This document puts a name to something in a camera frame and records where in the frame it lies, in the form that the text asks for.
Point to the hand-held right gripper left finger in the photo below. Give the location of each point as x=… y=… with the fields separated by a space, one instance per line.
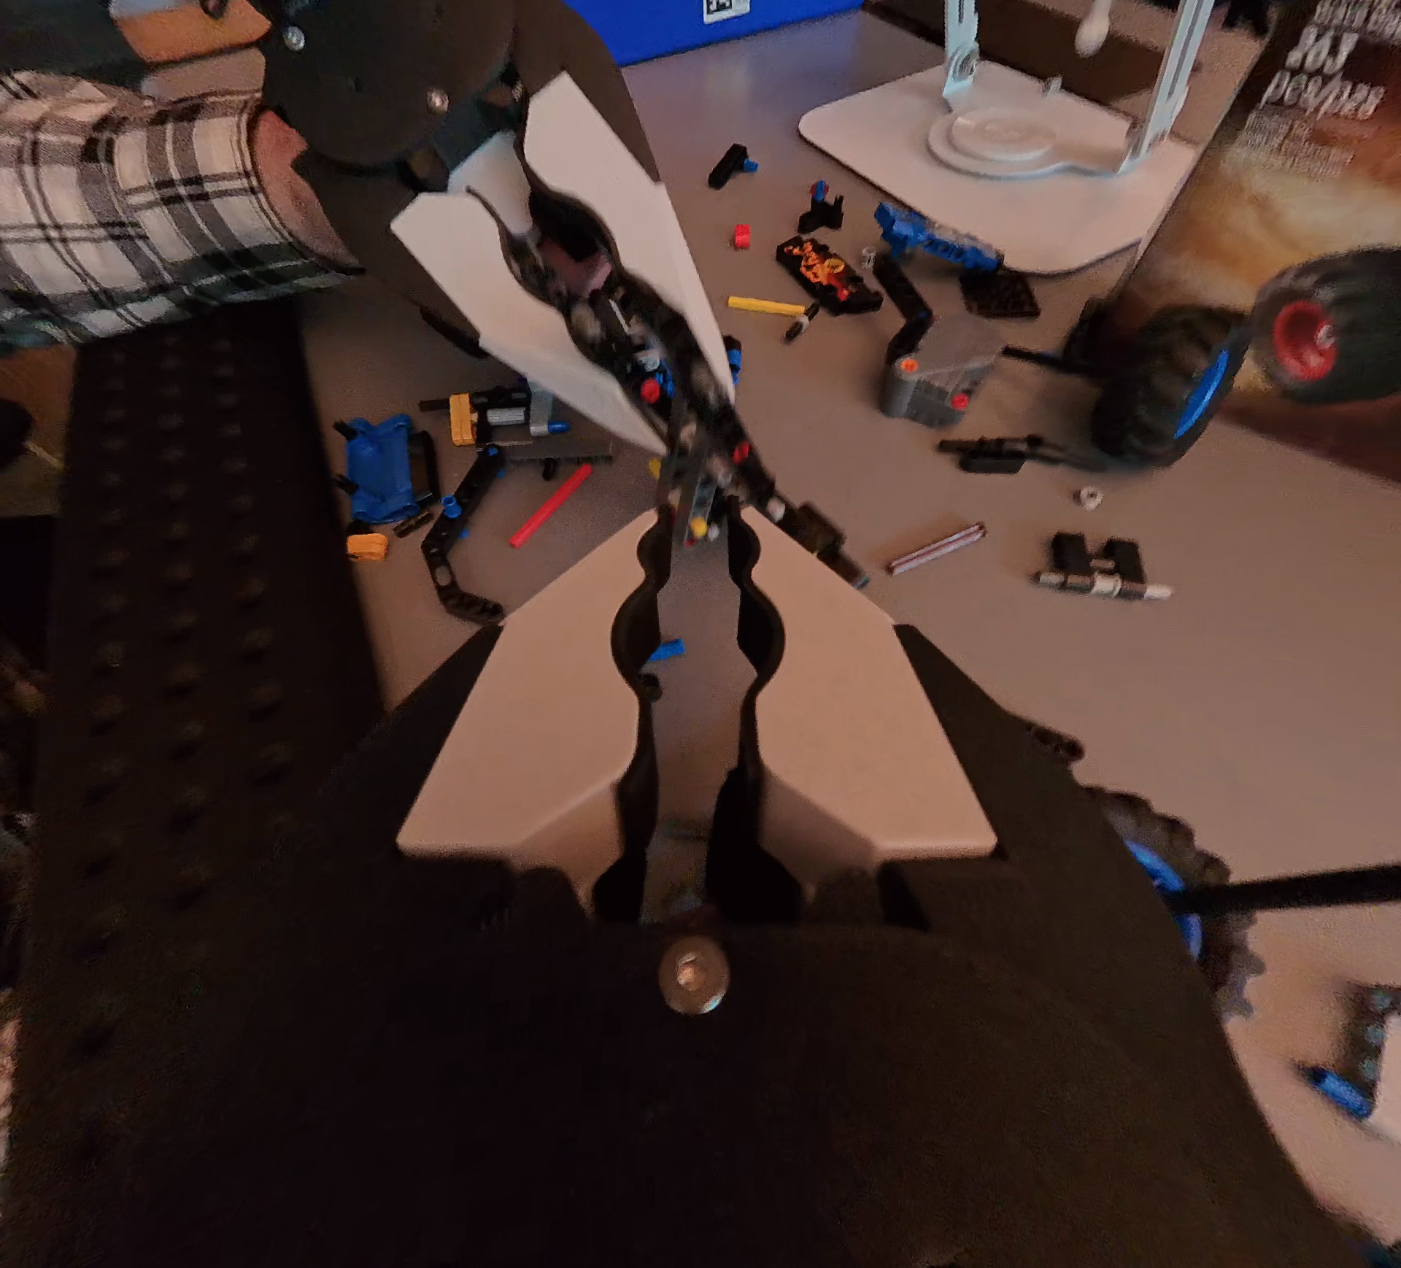
x=526 y=754

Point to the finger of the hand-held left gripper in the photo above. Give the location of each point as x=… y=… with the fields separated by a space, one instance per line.
x=614 y=174
x=492 y=283

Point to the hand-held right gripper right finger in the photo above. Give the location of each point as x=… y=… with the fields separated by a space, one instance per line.
x=877 y=754

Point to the yellow toy axle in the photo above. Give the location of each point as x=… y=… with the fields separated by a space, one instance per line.
x=767 y=308

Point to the black toy truck chassis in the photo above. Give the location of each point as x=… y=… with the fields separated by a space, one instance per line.
x=679 y=415

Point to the red toy axle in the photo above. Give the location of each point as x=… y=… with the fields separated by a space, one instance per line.
x=552 y=504

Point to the person's left forearm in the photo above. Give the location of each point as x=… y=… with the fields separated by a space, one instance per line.
x=132 y=196

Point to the light grey desk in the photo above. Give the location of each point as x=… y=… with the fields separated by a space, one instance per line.
x=1226 y=700

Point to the small black toy pin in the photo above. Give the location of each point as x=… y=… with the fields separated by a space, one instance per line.
x=729 y=168

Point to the yellow black toy assembly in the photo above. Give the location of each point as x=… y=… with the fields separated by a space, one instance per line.
x=482 y=415

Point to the blue toy pin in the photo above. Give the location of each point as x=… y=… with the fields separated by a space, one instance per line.
x=666 y=649

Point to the small black red toy piece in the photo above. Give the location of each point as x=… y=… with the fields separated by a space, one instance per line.
x=821 y=208

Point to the small grey toy axle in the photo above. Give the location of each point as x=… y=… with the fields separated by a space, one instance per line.
x=938 y=548

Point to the blue toy panel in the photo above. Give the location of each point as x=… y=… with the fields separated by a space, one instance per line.
x=383 y=469

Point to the black angled toy beam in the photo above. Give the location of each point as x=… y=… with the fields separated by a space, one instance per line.
x=460 y=546

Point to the black orange flame toy panel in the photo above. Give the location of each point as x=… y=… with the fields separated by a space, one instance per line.
x=828 y=273

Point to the small orange toy piece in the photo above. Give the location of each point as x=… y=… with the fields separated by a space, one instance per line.
x=368 y=546

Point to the black connector grey axle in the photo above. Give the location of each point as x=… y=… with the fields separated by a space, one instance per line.
x=1094 y=573

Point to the black L-shaped toy beam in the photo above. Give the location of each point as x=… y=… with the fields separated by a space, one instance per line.
x=907 y=305

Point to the black studded mat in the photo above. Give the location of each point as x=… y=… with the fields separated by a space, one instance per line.
x=197 y=744

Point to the grey toy motor block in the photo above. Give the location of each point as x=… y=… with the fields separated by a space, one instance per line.
x=931 y=389

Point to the small black square toy piece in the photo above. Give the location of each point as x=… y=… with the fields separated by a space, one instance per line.
x=1001 y=295

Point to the white document stand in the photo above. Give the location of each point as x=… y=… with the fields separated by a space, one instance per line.
x=1030 y=152

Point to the long black toy axle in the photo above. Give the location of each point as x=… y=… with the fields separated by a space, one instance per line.
x=1291 y=890

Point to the monster truck toy set box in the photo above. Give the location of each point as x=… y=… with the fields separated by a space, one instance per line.
x=1313 y=108

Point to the blue toy bracket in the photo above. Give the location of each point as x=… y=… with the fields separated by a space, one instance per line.
x=938 y=235

